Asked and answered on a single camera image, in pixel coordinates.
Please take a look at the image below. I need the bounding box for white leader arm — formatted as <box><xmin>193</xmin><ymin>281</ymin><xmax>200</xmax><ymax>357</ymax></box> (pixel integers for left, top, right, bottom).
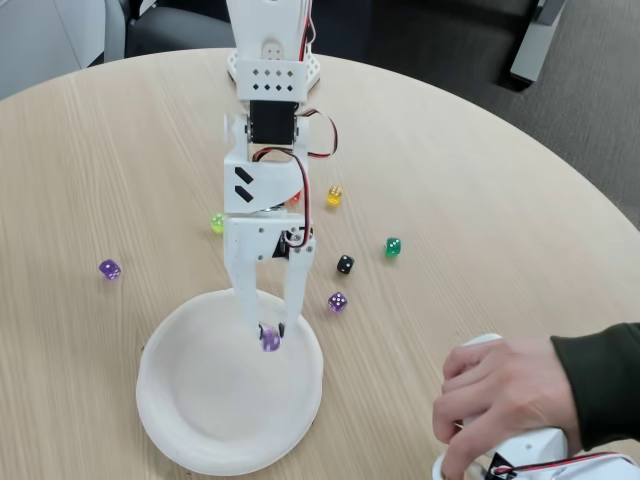
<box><xmin>432</xmin><ymin>333</ymin><xmax>640</xmax><ymax>480</ymax></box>

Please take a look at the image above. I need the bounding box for white paper plate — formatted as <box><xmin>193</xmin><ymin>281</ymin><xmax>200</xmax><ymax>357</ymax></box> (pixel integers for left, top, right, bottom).
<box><xmin>134</xmin><ymin>286</ymin><xmax>325</xmax><ymax>477</ymax></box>

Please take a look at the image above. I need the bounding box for person's hand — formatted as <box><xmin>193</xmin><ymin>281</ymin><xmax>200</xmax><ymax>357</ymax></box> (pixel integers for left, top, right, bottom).
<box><xmin>431</xmin><ymin>337</ymin><xmax>585</xmax><ymax>480</ymax></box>

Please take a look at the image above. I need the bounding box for black chair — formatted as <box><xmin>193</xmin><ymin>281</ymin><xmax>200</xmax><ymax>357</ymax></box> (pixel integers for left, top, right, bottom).
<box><xmin>124</xmin><ymin>5</ymin><xmax>236</xmax><ymax>59</ymax></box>

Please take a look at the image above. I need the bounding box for black sofa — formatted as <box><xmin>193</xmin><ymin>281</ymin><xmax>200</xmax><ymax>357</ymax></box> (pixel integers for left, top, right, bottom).
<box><xmin>312</xmin><ymin>0</ymin><xmax>539</xmax><ymax>91</ymax></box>

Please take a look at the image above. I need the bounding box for white cabinet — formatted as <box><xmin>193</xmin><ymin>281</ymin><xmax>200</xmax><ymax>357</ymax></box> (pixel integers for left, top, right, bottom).
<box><xmin>0</xmin><ymin>0</ymin><xmax>126</xmax><ymax>100</ymax></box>

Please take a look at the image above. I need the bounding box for grey furniture leg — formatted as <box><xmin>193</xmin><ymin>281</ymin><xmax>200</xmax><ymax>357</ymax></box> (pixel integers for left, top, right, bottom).
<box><xmin>509</xmin><ymin>0</ymin><xmax>569</xmax><ymax>86</ymax></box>

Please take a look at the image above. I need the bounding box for red black leader arm cable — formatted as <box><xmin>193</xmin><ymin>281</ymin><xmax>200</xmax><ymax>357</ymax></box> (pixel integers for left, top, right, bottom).
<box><xmin>487</xmin><ymin>451</ymin><xmax>624</xmax><ymax>476</ymax></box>

